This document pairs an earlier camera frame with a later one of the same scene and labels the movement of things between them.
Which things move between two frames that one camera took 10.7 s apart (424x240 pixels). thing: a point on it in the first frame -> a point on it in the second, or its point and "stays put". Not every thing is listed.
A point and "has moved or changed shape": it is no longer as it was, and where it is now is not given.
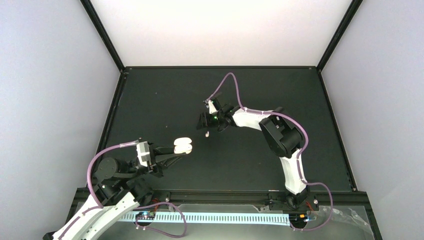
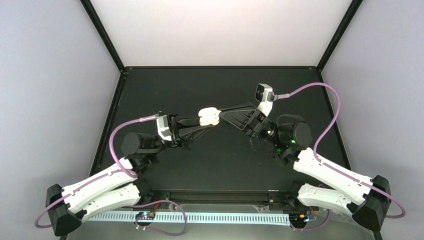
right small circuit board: [298, 218] stays put
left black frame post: [102, 32] stays put
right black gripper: [205, 122] -> [247, 118]
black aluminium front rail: [237, 195] stays put
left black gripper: [155, 160] -> [173, 121]
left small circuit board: [146, 215] stays put
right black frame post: [339, 33] stays put
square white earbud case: [182, 145] has moved or changed shape
